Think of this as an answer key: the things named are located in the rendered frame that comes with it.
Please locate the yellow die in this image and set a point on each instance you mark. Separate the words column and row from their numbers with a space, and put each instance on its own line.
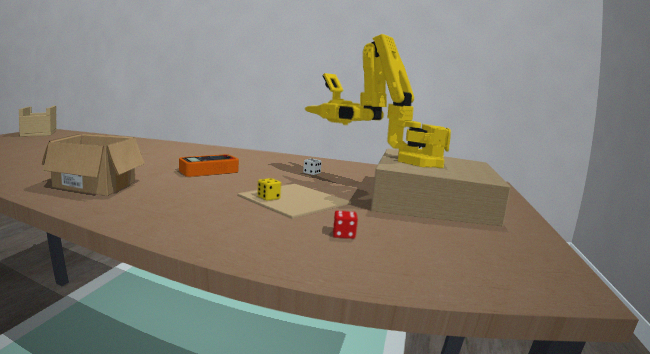
column 269, row 189

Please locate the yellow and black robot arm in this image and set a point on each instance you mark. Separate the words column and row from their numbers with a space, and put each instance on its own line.
column 431, row 138

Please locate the white die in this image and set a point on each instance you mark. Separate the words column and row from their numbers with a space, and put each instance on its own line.
column 312, row 166

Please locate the orange digital multimeter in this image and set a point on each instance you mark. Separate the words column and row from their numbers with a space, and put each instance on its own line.
column 205, row 165

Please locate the red die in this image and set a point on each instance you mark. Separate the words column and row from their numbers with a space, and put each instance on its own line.
column 345, row 224

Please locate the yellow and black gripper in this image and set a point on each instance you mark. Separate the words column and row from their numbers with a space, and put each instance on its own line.
column 329, row 110

